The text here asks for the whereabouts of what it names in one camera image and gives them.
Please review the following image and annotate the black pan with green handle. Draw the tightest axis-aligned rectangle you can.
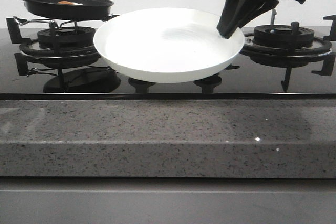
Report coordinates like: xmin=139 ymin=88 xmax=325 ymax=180
xmin=22 ymin=0 xmax=114 ymax=21

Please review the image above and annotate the white round plate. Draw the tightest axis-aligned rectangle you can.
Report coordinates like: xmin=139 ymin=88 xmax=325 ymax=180
xmin=93 ymin=8 xmax=245 ymax=83

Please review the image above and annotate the left black gas burner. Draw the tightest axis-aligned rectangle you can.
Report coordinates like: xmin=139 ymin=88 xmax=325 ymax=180
xmin=5 ymin=16 xmax=121 ymax=78

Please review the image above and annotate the black gas burner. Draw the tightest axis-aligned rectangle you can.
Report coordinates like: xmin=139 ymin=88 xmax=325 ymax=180
xmin=5 ymin=16 xmax=121 ymax=78
xmin=240 ymin=15 xmax=335 ymax=79

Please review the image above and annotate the black glass gas cooktop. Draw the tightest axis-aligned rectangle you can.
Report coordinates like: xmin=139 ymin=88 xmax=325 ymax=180
xmin=0 ymin=27 xmax=336 ymax=100

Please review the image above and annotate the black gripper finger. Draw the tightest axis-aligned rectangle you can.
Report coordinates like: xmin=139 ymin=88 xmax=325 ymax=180
xmin=237 ymin=0 xmax=279 ymax=28
xmin=217 ymin=0 xmax=254 ymax=38

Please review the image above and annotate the right black gas burner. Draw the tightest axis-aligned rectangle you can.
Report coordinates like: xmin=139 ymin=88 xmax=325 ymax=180
xmin=240 ymin=15 xmax=335 ymax=79

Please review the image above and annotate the fried egg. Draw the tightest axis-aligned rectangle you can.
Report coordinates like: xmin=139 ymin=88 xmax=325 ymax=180
xmin=57 ymin=1 xmax=83 ymax=5

